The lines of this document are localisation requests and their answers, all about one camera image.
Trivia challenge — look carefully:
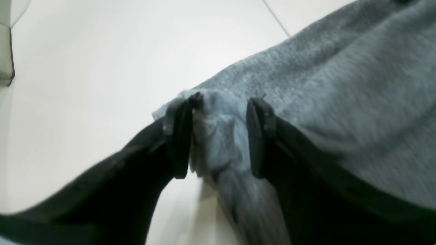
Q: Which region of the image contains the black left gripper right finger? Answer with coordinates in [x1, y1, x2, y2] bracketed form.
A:
[246, 98, 435, 245]

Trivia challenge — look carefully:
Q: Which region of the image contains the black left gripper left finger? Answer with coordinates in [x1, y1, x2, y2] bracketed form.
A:
[0, 93, 202, 245]

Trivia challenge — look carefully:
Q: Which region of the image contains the dark grey t-shirt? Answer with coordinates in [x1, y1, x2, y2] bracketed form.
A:
[152, 0, 436, 245]

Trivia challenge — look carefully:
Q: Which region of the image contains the left white bin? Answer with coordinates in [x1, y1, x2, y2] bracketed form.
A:
[0, 0, 31, 87]

